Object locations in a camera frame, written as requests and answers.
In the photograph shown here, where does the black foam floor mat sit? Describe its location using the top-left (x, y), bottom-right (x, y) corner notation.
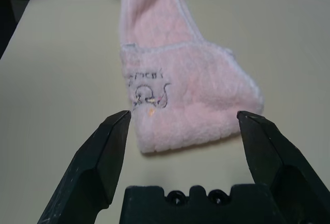
top-left (0, 0), bottom-right (42, 60)

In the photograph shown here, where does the pink terry towel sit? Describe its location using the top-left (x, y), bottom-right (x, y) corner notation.
top-left (118, 0), bottom-right (266, 154)

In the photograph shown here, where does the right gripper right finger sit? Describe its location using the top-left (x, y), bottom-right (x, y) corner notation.
top-left (236, 110), bottom-right (330, 224)

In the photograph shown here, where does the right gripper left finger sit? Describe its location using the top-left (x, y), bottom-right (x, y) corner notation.
top-left (36, 110), bottom-right (133, 224)

